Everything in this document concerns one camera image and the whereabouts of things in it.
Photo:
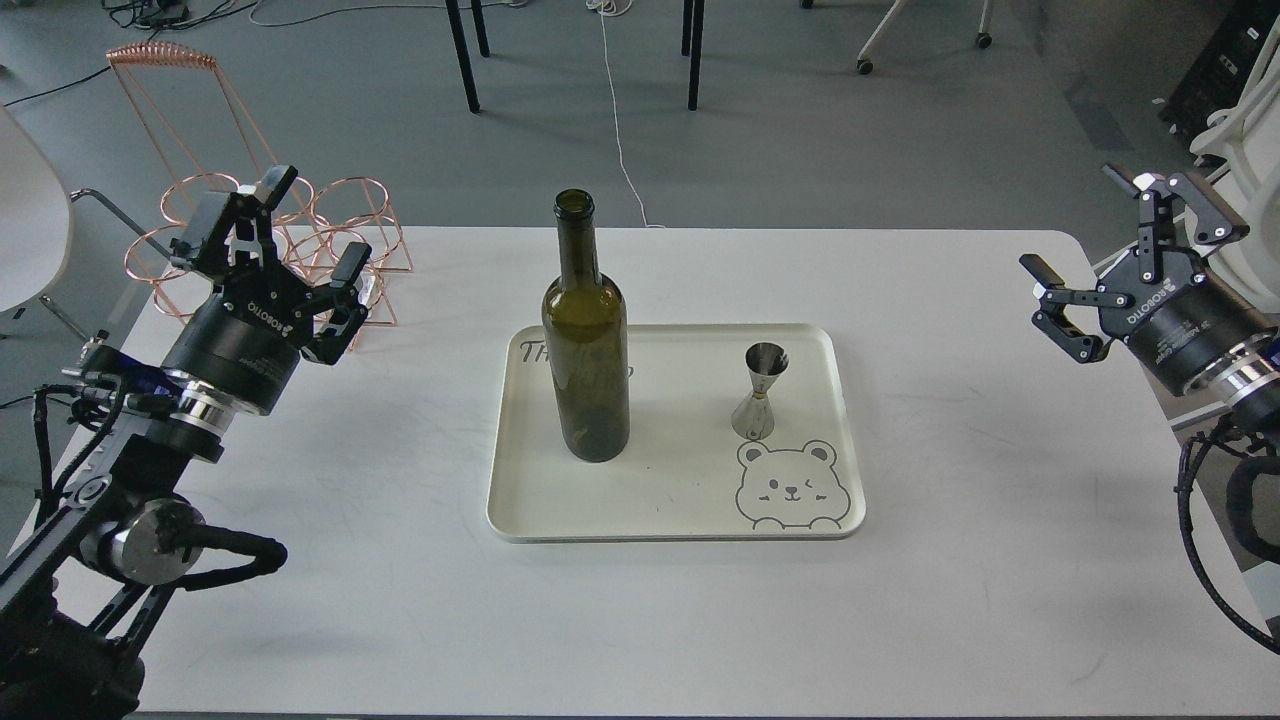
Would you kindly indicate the black table legs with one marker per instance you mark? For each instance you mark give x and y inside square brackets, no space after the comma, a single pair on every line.
[567,62]

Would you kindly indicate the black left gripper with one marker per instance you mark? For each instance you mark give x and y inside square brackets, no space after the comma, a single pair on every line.
[248,336]

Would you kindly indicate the copper wire bottle rack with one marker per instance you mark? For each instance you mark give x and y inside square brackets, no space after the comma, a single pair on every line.
[311,228]

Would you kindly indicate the white chair at left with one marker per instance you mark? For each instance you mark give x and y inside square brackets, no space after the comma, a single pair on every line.
[36,224]

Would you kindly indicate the white office chair right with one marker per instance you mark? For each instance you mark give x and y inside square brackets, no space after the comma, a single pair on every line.
[1246,137]

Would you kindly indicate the black equipment box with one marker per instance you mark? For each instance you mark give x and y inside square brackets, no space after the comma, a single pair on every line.
[1216,79]

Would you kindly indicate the white rolling chair base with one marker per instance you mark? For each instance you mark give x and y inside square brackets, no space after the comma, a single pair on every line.
[917,39]

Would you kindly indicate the steel double jigger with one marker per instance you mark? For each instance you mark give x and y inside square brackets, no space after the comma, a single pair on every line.
[753,418]

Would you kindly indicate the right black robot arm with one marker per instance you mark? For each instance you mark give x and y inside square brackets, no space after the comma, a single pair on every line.
[1184,211]

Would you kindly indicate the cream bear serving tray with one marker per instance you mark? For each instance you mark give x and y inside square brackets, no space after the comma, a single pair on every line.
[684,473]

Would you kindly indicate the dark green wine bottle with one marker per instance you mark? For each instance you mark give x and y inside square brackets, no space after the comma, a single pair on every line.
[584,318]

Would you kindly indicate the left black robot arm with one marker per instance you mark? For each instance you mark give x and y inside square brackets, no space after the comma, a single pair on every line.
[113,540]

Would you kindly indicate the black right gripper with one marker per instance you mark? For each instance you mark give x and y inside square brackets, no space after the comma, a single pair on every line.
[1185,320]

